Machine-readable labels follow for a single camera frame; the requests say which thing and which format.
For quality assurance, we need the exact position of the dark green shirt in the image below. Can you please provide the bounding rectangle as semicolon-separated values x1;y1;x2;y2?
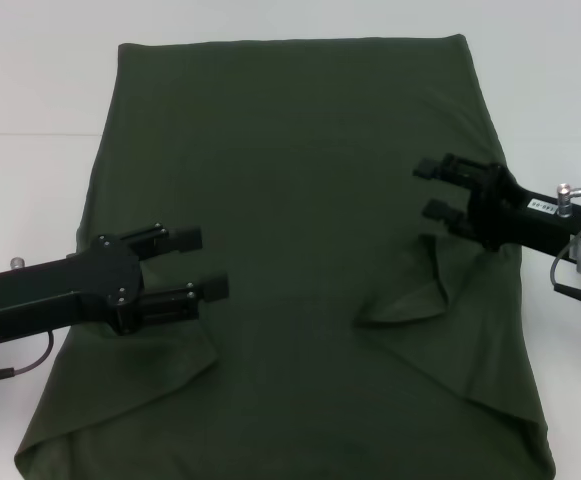
13;33;542;480

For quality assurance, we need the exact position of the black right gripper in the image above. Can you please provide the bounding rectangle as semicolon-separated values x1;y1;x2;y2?
412;152;581;260

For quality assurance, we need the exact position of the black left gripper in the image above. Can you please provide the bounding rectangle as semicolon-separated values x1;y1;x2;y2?
0;224;231;346

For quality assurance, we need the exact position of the metal right gripper cable connector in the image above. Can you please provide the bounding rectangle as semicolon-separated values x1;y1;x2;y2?
555;183;574;219

